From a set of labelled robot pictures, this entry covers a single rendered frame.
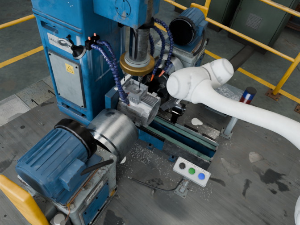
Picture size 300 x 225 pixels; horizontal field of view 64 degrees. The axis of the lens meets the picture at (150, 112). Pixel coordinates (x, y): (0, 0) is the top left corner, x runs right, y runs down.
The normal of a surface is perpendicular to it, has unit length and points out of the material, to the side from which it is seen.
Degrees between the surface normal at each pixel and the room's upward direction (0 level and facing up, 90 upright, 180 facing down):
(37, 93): 0
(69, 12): 90
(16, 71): 0
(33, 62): 0
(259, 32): 90
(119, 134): 36
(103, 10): 90
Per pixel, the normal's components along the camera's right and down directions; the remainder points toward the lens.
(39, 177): 0.54, -0.33
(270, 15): -0.65, 0.53
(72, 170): 0.11, -0.65
